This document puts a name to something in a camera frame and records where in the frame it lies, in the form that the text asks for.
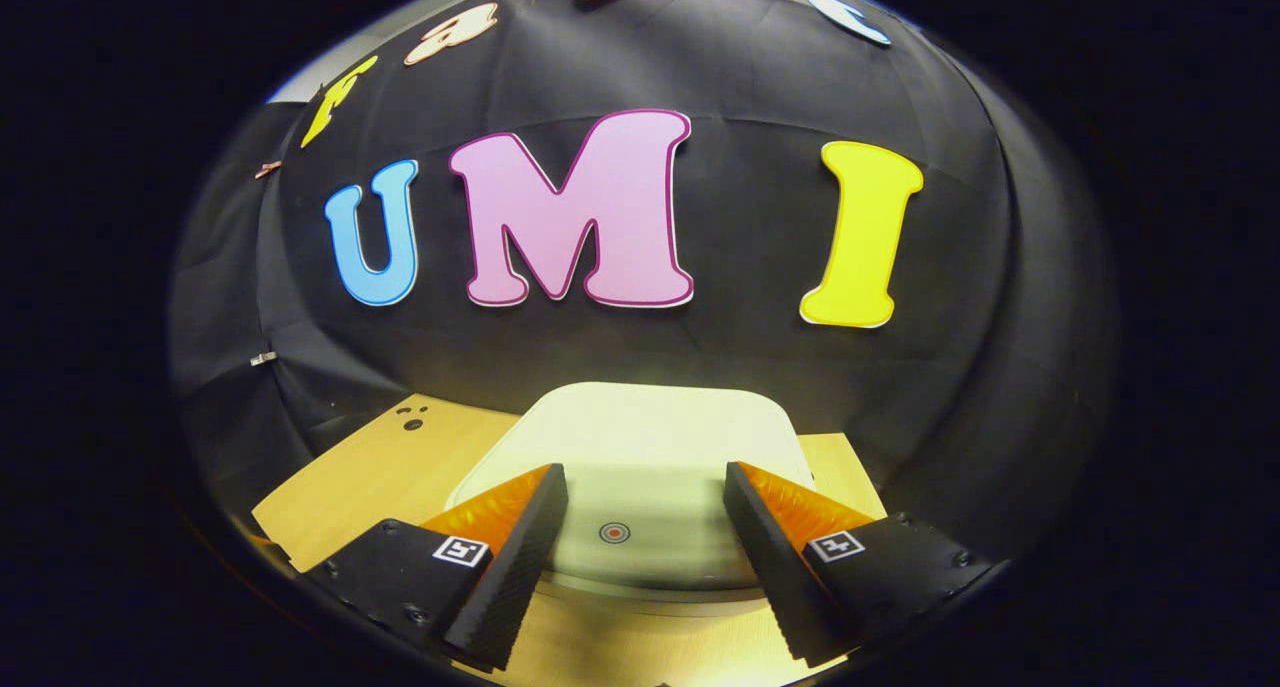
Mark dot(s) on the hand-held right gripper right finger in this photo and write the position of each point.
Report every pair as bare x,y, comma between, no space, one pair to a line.
765,557

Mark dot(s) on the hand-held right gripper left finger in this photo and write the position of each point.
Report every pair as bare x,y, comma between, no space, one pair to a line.
525,547

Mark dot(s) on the pale green desktop garbage bin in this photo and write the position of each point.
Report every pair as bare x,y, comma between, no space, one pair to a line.
650,437

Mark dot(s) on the black backdrop cloth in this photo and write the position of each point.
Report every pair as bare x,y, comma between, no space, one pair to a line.
750,357

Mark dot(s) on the copper metal clip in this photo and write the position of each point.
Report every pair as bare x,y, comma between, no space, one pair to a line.
268,170

